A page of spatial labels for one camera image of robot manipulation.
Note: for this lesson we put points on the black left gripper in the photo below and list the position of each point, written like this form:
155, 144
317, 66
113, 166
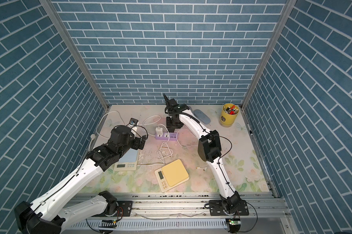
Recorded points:
137, 145

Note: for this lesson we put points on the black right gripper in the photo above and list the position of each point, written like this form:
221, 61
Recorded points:
168, 124

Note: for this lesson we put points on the blue electronic kitchen scale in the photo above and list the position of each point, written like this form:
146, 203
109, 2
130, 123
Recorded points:
128, 162

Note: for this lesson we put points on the white USB wall charger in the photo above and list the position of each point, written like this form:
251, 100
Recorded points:
159, 131

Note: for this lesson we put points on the yellow electronic kitchen scale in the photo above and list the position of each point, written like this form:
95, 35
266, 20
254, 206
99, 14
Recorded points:
171, 175

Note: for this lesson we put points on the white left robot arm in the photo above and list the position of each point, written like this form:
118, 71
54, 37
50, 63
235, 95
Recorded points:
48, 214

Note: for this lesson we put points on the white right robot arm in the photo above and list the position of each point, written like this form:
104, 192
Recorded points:
209, 150

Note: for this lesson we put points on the purple power strip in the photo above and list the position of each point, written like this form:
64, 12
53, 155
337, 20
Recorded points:
167, 136

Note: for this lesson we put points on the blue pencil case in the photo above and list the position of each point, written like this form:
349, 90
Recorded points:
201, 116

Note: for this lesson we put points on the yellow pen cup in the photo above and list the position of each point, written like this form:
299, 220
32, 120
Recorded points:
228, 115

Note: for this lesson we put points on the floral table mat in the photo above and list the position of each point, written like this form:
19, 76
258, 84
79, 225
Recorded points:
240, 159

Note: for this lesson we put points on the aluminium mounting rail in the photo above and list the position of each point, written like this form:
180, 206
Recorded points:
192, 204

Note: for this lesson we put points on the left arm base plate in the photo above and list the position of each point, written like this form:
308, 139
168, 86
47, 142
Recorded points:
119, 208

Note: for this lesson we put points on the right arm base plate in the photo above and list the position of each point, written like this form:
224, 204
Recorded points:
220, 208

